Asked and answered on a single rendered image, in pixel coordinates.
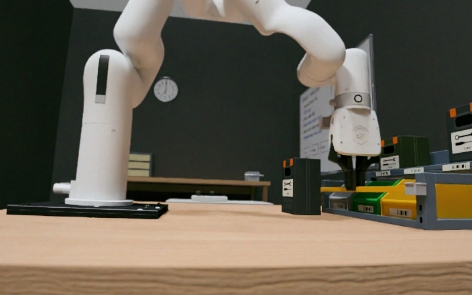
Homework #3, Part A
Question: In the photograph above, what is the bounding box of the yellow bar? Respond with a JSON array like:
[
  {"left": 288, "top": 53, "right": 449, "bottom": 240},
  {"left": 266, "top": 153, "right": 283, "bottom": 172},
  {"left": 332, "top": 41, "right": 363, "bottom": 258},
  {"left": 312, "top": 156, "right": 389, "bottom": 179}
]
[{"left": 320, "top": 186, "right": 406, "bottom": 192}]

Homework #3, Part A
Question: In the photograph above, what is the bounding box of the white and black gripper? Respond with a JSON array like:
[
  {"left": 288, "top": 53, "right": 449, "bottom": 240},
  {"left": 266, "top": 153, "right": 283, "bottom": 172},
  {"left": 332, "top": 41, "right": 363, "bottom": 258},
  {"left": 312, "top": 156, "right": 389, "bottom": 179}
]
[{"left": 328, "top": 105, "right": 381, "bottom": 191}]

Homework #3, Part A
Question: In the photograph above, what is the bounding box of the green open bin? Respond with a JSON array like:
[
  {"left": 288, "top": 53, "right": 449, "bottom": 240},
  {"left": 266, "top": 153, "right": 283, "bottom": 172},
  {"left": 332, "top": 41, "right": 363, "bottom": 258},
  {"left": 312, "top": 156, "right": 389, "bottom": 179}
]
[{"left": 352, "top": 180, "right": 402, "bottom": 215}]

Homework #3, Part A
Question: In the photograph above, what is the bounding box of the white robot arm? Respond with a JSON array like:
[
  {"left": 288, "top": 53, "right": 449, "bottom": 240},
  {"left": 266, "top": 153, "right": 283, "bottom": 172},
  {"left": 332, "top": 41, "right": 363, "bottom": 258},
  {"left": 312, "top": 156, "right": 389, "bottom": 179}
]
[{"left": 53, "top": 0, "right": 371, "bottom": 207}]

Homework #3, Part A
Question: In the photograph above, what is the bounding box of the yellow open-front bin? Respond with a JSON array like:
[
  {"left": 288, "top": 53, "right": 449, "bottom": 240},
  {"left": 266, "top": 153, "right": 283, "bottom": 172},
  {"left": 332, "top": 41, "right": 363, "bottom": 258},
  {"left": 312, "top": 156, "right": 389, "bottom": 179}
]
[{"left": 381, "top": 179, "right": 472, "bottom": 220}]

